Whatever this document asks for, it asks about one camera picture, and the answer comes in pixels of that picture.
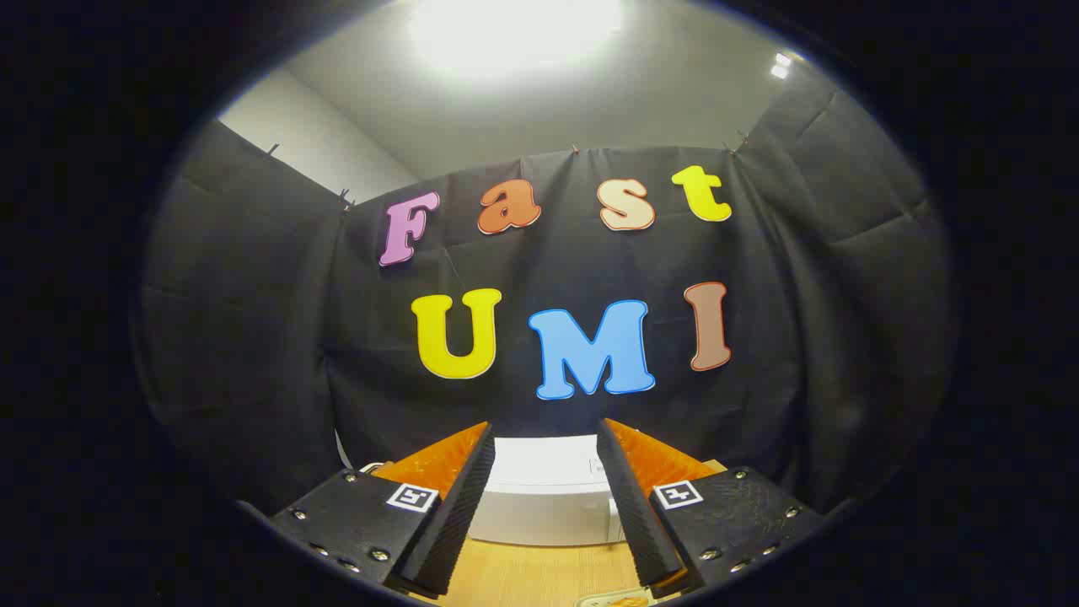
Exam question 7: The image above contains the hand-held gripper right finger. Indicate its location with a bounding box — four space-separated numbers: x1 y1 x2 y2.
596 417 831 595

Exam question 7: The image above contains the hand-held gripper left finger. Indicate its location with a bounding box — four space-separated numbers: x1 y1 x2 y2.
270 422 497 599

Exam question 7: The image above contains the white microwave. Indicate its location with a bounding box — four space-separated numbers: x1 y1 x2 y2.
468 436 629 547

